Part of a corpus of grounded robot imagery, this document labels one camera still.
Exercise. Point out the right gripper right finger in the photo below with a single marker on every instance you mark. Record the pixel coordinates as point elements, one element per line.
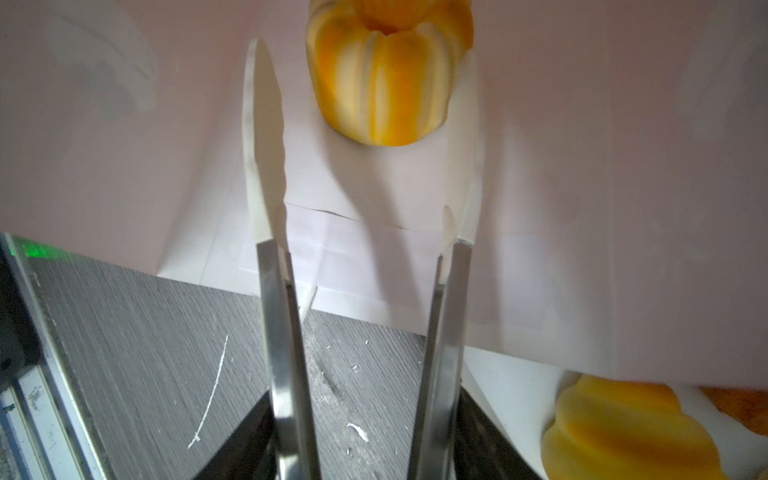
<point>481,451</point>

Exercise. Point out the yellow shell fake bread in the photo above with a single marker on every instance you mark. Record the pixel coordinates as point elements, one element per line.
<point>607,429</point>

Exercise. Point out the red white paper bag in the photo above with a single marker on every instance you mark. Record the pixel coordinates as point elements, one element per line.
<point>624,222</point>

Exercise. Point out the brown fake croissant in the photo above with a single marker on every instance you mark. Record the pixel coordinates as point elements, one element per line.
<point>747,406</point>

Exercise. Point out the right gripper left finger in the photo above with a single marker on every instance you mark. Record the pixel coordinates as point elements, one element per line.
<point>250,451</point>

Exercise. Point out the yellow ring fake bread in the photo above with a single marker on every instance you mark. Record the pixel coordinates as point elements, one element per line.
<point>383,71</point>

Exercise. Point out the white plastic tray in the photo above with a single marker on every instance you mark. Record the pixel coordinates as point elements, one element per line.
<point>520,395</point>

